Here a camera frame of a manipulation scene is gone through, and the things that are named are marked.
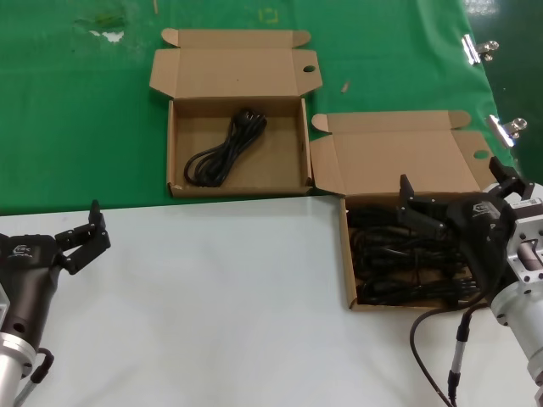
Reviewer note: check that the green table cloth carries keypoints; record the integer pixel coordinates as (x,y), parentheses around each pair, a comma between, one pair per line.
(63,127)

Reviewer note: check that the silver metal binder clip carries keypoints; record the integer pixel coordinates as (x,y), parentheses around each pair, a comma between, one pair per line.
(471,48)
(500,131)

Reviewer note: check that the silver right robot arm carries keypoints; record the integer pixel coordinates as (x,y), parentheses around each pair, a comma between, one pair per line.
(522,313)

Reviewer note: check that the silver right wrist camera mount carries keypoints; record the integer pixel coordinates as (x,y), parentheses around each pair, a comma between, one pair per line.
(526,246)

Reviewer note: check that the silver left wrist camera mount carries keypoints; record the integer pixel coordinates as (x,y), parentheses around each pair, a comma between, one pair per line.
(3,301)

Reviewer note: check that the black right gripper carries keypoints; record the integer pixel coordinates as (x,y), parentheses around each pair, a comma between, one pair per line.
(483,237)

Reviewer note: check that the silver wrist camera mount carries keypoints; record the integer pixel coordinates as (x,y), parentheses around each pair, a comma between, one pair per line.
(526,246)
(3,301)

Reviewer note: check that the empty open cardboard box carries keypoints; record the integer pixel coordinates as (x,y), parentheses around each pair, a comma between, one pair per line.
(263,169)

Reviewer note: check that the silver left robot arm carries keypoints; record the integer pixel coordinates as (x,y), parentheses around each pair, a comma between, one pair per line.
(10,369)

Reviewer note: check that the small wooden chip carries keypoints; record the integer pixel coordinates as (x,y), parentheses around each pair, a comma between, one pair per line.
(345,87)

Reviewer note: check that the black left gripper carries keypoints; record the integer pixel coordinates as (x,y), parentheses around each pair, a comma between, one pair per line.
(25,288)

